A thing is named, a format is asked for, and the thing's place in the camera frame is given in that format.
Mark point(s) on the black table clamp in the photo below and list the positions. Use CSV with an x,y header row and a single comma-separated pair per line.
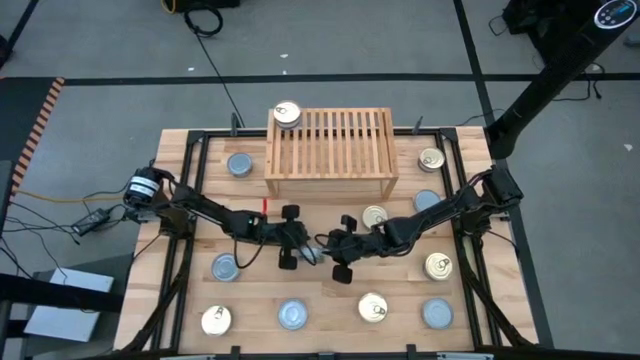
x,y
235,351
411,351

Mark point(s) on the blue label salmon can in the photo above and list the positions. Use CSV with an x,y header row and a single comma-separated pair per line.
x,y
438,266
373,216
372,307
431,159
216,320
287,112

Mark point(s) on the black metal beam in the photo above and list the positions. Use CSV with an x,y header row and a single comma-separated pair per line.
x,y
50,295

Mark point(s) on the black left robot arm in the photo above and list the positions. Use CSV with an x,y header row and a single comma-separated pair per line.
x,y
210,210

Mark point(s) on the white flat board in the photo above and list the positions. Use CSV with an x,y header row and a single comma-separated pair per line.
x,y
65,322

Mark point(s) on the black orange striped mat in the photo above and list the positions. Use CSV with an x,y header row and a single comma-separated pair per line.
x,y
37,125

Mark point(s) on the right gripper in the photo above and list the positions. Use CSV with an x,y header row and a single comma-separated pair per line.
x,y
360,245

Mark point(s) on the black tower fan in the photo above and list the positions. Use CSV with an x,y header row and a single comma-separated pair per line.
x,y
550,75

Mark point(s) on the black power adapter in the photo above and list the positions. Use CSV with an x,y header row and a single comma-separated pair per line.
x,y
90,221

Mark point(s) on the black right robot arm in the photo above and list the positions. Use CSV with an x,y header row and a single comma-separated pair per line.
x,y
440,210

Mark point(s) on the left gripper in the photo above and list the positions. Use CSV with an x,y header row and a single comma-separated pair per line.
x,y
287,235

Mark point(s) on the black metal table frame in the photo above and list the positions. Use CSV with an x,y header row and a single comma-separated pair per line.
x,y
220,133

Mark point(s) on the wooden slatted shelf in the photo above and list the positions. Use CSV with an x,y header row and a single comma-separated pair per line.
x,y
332,150

